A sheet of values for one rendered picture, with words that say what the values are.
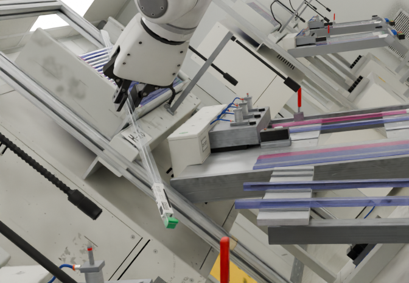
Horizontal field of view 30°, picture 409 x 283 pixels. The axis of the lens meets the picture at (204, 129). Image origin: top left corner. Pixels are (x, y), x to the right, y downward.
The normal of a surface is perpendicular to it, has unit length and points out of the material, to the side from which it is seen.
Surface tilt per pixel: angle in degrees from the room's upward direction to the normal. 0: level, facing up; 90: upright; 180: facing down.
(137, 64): 125
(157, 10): 99
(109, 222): 90
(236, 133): 90
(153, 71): 131
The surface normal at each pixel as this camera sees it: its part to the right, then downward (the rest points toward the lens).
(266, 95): -0.18, 0.19
